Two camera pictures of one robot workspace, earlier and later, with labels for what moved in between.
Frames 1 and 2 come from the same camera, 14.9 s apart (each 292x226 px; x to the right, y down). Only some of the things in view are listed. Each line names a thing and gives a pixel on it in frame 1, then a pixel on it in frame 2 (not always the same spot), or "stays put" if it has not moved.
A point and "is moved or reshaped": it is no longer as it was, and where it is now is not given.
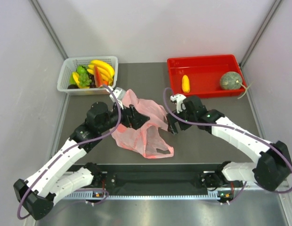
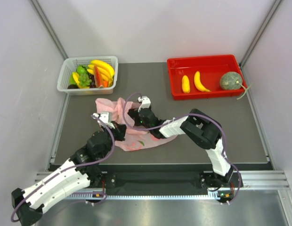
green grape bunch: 84,80 stays put
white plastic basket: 68,66 stays put
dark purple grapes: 93,84 stays put
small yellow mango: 185,84 stays put
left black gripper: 132,118 → 120,130
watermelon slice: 98,81 stays put
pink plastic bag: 151,139 is moved or reshaped
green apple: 81,69 stays put
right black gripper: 172,120 → 133,113
